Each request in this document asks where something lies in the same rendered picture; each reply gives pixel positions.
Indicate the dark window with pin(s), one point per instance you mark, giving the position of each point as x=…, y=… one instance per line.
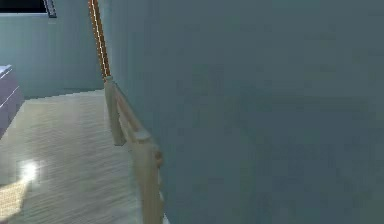
x=23, y=6

